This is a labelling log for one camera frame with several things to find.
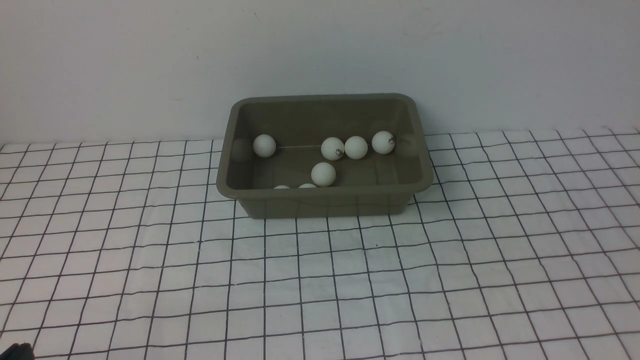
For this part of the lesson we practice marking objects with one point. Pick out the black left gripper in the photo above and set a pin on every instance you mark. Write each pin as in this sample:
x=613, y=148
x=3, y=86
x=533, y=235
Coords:
x=18, y=351

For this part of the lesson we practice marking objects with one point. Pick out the plain white ping-pong ball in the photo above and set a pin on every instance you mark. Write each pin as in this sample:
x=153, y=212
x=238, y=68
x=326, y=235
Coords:
x=264, y=146

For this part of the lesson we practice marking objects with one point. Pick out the olive green plastic bin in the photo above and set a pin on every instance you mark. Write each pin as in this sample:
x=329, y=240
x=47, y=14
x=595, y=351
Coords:
x=374, y=185

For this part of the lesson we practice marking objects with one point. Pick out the white black grid tablecloth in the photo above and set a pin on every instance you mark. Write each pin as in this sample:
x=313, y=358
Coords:
x=525, y=248

